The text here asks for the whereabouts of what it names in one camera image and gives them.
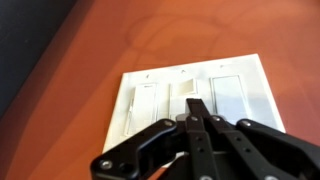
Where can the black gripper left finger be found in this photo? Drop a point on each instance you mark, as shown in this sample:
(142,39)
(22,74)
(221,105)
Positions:
(139,156)

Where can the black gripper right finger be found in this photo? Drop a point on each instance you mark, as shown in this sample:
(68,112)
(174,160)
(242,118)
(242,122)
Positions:
(221,152)

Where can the white rocker switch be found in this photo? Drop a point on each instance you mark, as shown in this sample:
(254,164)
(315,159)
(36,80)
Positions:
(142,110)
(229,98)
(179,93)

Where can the white triple switch plate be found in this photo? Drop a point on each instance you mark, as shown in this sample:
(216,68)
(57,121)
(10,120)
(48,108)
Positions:
(261,105)

